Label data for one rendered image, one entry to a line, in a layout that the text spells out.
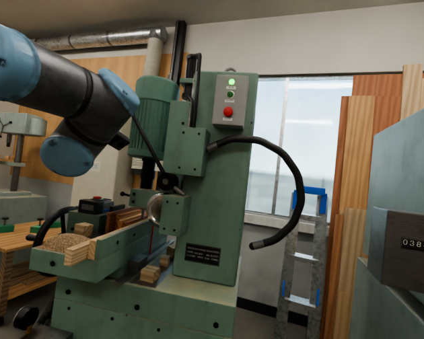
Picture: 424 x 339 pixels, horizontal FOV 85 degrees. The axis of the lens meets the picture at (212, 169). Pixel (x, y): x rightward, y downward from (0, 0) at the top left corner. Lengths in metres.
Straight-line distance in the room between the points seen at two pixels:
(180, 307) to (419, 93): 2.14
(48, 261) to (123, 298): 0.24
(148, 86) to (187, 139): 0.31
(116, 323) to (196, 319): 0.25
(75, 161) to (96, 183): 2.07
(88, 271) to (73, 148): 0.37
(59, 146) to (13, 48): 0.18
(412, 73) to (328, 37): 0.71
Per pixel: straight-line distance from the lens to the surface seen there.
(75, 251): 0.69
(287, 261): 1.55
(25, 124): 3.10
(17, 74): 0.39
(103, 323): 0.92
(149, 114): 0.92
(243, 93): 0.76
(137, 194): 0.96
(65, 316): 0.98
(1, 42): 0.39
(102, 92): 0.45
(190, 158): 0.72
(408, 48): 2.58
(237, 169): 0.78
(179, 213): 0.72
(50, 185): 3.53
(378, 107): 2.25
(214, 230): 0.80
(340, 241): 1.96
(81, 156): 0.50
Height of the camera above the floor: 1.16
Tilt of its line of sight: 2 degrees up
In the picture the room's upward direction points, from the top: 7 degrees clockwise
